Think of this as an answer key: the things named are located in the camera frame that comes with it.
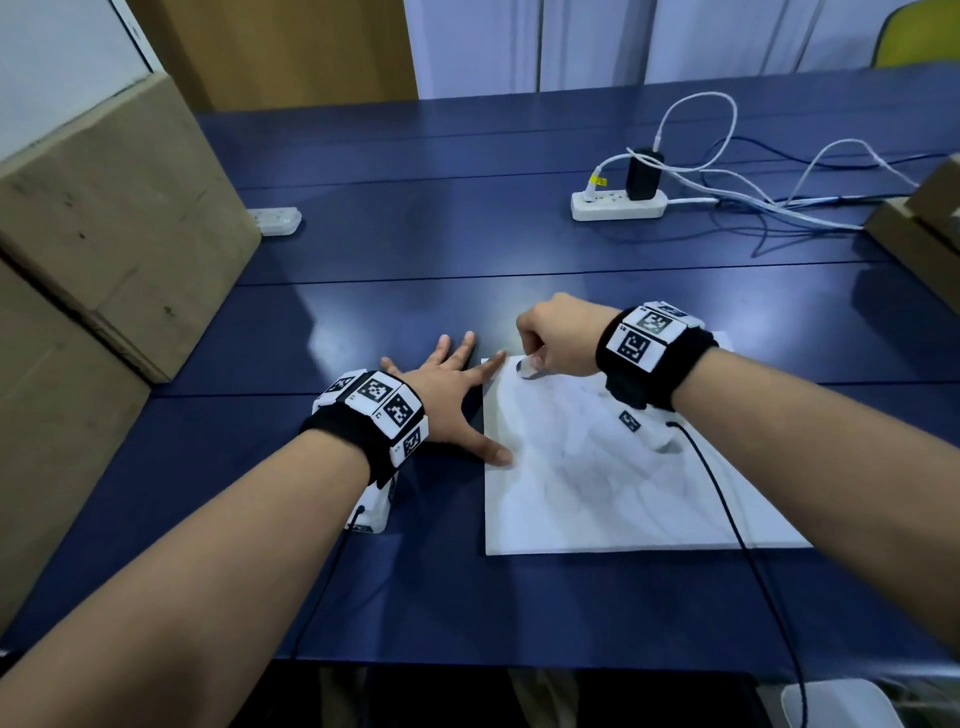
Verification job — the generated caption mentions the yellow-green chair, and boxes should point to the yellow-green chair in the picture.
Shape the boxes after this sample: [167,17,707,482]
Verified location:
[872,0,960,70]

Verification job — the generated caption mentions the black wristband with marker tiles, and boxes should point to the black wristband with marker tiles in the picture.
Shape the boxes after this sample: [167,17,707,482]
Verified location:
[595,301,720,412]
[299,369,431,489]

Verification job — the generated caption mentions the white power strip with plugs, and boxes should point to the white power strip with plugs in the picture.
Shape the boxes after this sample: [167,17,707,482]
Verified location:
[570,187,669,222]

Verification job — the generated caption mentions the wooden door panel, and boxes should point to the wooden door panel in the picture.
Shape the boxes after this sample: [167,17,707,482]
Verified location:
[126,0,420,114]

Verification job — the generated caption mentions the small cardboard box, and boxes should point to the small cardboard box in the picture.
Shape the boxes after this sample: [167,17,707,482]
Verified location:
[905,153,960,252]

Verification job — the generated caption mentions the empty white power strip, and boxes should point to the empty white power strip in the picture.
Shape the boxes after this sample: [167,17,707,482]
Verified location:
[246,207,303,238]

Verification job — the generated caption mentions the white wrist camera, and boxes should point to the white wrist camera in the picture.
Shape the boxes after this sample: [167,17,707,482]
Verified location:
[343,474,397,535]
[618,408,682,456]

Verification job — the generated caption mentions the large tilted cardboard box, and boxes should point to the large tilted cardboard box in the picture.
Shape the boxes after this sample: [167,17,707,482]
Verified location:
[0,71,263,385]

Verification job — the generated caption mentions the white drawing sheet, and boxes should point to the white drawing sheet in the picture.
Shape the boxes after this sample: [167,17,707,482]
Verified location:
[480,330,815,557]

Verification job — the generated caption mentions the person's right forearm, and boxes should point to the person's right forearm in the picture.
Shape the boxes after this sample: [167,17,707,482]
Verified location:
[673,348,960,655]

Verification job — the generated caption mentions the white board panel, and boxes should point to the white board panel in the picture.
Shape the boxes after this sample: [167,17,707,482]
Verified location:
[0,0,164,164]

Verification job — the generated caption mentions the person's left hand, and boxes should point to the person's left hand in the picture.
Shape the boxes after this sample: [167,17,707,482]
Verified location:
[380,330,515,468]

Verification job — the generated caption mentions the person's right hand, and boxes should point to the person's right hand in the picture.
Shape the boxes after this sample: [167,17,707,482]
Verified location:
[516,292,621,378]

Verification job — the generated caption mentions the white looped charging cable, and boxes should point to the white looped charging cable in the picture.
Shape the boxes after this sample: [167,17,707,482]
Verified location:
[651,91,922,205]

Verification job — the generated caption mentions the thin black camera cable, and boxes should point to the thin black camera cable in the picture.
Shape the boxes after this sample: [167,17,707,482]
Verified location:
[664,421,810,728]

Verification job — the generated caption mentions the low cardboard box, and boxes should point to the low cardboard box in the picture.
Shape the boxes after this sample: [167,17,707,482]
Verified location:
[0,255,153,639]

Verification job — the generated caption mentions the white rounded stool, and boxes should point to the white rounded stool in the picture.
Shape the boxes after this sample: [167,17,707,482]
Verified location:
[780,678,895,728]

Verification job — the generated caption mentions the white power strip cord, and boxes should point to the white power strip cord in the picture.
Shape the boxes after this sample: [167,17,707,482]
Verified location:
[664,169,865,232]

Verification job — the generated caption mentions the flat cardboard box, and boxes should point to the flat cardboard box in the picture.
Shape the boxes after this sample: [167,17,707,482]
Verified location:
[862,196,960,318]

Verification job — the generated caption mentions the dark thin cable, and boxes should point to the dark thin cable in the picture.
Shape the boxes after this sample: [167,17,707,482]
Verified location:
[731,135,950,260]

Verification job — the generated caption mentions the person's left forearm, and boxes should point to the person's left forearm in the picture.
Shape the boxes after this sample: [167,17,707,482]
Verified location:
[0,430,373,728]

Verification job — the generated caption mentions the black charger adapter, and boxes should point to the black charger adapter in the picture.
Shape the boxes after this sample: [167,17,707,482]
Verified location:
[625,147,666,202]

